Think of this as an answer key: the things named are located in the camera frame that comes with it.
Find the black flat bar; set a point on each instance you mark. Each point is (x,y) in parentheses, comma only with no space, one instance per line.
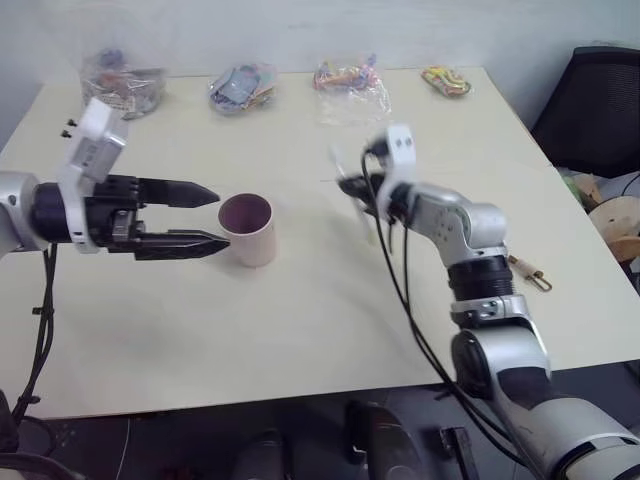
(460,452)

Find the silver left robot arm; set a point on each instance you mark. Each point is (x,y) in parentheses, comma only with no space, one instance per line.
(12,210)

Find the clear bag of colourful strips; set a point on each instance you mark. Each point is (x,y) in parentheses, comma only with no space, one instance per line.
(345,80)

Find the large clear bag of toys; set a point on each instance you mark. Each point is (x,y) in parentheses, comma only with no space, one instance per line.
(122,82)

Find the dark rounded shape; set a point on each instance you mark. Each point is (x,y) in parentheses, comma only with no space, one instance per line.
(385,440)

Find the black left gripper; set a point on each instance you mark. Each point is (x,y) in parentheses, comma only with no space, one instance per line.
(107,202)

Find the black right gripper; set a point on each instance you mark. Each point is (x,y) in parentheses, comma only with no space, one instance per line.
(377,186)

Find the small bag of yellow-red items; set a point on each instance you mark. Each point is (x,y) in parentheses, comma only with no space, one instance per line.
(446,80)

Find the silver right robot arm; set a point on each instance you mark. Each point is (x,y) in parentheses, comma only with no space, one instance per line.
(495,320)

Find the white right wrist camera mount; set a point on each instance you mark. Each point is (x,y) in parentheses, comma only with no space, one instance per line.
(400,155)

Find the clear bag of blue cards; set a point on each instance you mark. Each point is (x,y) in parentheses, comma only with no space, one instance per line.
(240,87)

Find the light wooden piece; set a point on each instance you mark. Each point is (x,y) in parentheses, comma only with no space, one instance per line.
(590,187)

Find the pink mug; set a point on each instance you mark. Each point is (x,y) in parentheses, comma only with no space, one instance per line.
(250,240)

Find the black mesh office chair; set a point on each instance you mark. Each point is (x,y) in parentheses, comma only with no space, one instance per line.
(595,110)

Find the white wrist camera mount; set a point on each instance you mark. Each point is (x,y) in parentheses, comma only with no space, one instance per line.
(95,135)
(400,155)

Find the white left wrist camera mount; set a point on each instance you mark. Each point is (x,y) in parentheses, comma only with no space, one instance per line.
(95,135)

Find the round wooden reel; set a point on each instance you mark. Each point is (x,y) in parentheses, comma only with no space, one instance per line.
(617,225)

